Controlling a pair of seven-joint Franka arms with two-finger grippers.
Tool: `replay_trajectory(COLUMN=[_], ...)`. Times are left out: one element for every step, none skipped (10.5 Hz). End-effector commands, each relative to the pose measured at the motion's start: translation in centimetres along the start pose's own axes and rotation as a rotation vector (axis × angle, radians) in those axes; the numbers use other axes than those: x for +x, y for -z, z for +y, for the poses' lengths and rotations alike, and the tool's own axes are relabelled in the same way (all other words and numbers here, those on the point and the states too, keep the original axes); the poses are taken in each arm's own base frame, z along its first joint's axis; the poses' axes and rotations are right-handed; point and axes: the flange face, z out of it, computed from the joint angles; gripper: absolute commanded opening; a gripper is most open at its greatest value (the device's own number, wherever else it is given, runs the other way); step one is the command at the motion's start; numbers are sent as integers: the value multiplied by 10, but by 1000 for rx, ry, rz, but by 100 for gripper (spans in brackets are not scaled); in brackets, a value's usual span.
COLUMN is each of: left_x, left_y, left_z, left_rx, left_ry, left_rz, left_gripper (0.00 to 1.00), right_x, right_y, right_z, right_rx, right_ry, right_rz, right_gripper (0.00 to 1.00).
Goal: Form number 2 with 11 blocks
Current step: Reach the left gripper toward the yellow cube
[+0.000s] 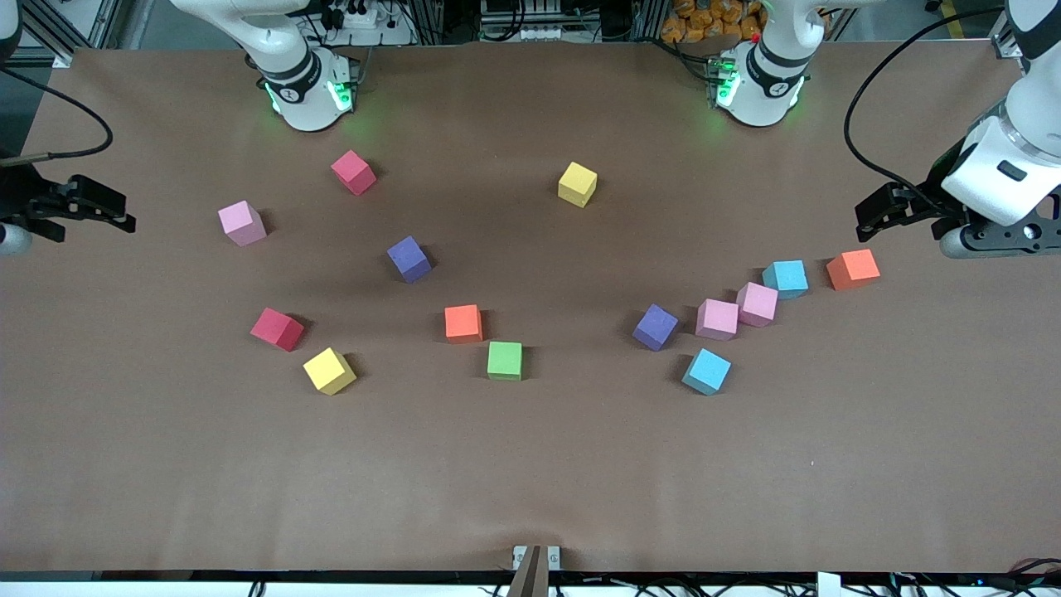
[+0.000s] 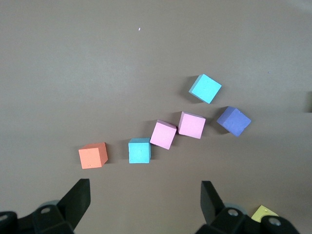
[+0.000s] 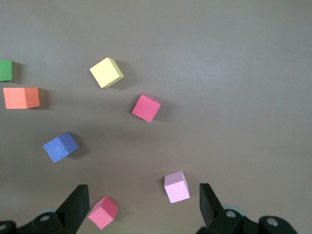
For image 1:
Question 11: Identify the pink foam cube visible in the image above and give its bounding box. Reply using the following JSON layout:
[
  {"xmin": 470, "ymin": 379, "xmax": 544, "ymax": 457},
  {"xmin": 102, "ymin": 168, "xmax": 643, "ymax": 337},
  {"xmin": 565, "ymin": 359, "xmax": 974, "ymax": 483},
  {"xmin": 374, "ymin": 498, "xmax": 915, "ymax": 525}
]
[
  {"xmin": 736, "ymin": 282, "xmax": 779, "ymax": 328},
  {"xmin": 695, "ymin": 298, "xmax": 739, "ymax": 342},
  {"xmin": 218, "ymin": 200, "xmax": 268, "ymax": 247}
]

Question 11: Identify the purple foam cube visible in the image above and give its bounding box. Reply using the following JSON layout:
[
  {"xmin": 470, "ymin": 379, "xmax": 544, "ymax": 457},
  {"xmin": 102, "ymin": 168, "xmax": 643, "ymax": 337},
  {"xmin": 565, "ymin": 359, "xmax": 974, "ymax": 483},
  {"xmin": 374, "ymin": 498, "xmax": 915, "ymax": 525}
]
[
  {"xmin": 632, "ymin": 303, "xmax": 680, "ymax": 352},
  {"xmin": 386, "ymin": 235, "xmax": 433, "ymax": 284}
]

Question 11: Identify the yellow foam cube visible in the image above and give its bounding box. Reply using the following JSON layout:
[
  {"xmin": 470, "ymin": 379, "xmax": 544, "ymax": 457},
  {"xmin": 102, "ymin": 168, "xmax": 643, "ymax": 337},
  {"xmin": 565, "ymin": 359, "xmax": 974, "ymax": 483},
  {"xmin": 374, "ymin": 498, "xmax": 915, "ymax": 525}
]
[
  {"xmin": 303, "ymin": 347, "xmax": 358, "ymax": 396},
  {"xmin": 557, "ymin": 161, "xmax": 598, "ymax": 208}
]

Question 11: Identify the orange foam cube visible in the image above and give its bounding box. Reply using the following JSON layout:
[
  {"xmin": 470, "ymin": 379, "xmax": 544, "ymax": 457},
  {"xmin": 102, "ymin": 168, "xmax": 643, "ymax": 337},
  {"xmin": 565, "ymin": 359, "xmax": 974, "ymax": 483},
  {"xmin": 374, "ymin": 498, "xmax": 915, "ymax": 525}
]
[
  {"xmin": 444, "ymin": 304, "xmax": 483, "ymax": 344},
  {"xmin": 826, "ymin": 249, "xmax": 881, "ymax": 291}
]

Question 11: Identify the green foam cube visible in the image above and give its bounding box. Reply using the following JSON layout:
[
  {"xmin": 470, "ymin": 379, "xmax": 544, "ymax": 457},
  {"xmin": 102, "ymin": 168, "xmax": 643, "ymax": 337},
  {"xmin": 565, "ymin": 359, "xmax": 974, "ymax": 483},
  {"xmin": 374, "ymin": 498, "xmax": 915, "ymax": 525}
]
[{"xmin": 487, "ymin": 341, "xmax": 524, "ymax": 381}]

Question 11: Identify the blue foam cube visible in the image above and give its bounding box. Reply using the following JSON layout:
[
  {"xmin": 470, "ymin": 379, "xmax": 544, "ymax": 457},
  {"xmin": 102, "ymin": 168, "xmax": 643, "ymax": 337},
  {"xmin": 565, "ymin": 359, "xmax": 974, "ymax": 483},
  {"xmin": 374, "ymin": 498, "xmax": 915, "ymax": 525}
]
[
  {"xmin": 762, "ymin": 260, "xmax": 809, "ymax": 300},
  {"xmin": 681, "ymin": 347, "xmax": 732, "ymax": 396}
]

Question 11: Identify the red foam cube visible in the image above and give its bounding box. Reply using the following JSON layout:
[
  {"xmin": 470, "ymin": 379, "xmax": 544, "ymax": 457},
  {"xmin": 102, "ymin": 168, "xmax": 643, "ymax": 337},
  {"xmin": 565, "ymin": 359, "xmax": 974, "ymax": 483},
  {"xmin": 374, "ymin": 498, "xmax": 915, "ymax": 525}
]
[
  {"xmin": 250, "ymin": 308, "xmax": 305, "ymax": 352},
  {"xmin": 331, "ymin": 149, "xmax": 377, "ymax": 197}
]

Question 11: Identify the bag of orange items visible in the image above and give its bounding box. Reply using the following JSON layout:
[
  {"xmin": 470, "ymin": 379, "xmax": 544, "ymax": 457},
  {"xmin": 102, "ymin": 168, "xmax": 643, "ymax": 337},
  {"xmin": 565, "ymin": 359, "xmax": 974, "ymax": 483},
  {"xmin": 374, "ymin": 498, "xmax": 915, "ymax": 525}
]
[{"xmin": 661, "ymin": 0, "xmax": 765, "ymax": 45}]

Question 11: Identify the white power strip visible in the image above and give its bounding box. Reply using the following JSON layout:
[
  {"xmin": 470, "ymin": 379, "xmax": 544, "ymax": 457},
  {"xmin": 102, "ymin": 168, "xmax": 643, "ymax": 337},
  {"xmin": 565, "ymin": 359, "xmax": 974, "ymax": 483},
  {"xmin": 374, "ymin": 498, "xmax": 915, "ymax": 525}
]
[
  {"xmin": 479, "ymin": 0, "xmax": 573, "ymax": 42},
  {"xmin": 319, "ymin": 0, "xmax": 415, "ymax": 46}
]

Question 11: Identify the brown paper table cover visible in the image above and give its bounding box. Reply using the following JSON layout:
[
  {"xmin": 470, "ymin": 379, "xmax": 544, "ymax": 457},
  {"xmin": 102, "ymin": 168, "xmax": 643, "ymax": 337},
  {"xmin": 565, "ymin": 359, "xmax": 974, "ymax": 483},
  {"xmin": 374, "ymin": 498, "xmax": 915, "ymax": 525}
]
[{"xmin": 0, "ymin": 40, "xmax": 1061, "ymax": 575}]

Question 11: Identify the black left camera mount bracket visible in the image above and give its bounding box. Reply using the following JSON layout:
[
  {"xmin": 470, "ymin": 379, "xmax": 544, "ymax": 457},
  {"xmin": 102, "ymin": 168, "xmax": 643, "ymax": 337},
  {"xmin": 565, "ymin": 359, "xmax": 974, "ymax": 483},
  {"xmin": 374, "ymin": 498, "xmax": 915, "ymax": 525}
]
[{"xmin": 933, "ymin": 187, "xmax": 1061, "ymax": 254}]

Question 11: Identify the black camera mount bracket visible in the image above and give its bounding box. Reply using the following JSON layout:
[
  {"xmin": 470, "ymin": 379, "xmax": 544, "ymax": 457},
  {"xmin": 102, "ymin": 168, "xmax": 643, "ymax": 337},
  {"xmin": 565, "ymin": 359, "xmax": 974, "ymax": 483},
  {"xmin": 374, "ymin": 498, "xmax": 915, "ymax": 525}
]
[
  {"xmin": 0, "ymin": 162, "xmax": 67, "ymax": 244},
  {"xmin": 933, "ymin": 187, "xmax": 1061, "ymax": 254}
]

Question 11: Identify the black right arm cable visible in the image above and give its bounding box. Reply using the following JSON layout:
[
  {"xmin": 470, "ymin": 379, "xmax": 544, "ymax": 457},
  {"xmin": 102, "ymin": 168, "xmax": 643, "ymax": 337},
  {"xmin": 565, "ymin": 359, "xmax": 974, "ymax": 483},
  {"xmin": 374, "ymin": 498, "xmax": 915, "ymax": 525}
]
[{"xmin": 0, "ymin": 66, "xmax": 114, "ymax": 167}]

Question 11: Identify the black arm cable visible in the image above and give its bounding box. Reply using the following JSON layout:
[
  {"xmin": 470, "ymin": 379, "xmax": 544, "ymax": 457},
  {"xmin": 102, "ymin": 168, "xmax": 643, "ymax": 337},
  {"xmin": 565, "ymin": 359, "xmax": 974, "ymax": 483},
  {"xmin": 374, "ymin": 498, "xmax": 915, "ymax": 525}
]
[
  {"xmin": 0, "ymin": 66, "xmax": 114, "ymax": 167},
  {"xmin": 844, "ymin": 7, "xmax": 1008, "ymax": 208}
]

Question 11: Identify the black right camera mount bracket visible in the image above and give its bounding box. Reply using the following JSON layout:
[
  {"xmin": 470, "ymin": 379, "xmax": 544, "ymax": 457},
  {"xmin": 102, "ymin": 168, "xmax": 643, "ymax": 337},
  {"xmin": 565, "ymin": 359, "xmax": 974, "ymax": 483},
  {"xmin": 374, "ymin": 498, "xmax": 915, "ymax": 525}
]
[{"xmin": 0, "ymin": 162, "xmax": 67, "ymax": 244}]

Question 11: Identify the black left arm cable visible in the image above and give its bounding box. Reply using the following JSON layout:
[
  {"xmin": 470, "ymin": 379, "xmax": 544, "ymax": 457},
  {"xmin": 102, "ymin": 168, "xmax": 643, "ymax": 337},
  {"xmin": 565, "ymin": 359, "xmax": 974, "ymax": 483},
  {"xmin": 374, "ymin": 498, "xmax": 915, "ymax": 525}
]
[{"xmin": 844, "ymin": 7, "xmax": 1008, "ymax": 208}]

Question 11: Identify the aluminium frame profile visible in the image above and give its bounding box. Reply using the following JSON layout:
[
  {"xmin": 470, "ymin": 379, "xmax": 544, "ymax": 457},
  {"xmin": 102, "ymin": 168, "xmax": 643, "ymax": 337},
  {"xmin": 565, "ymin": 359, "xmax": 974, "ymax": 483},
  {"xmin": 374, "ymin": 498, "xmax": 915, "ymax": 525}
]
[
  {"xmin": 17, "ymin": 0, "xmax": 138, "ymax": 69},
  {"xmin": 986, "ymin": 0, "xmax": 1033, "ymax": 61}
]

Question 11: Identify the metal table clamp bracket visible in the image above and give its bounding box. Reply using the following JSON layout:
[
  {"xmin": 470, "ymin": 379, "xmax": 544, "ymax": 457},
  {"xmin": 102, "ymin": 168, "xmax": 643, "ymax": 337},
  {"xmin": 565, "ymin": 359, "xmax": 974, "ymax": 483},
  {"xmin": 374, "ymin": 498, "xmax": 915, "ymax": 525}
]
[{"xmin": 507, "ymin": 545, "xmax": 563, "ymax": 597}]

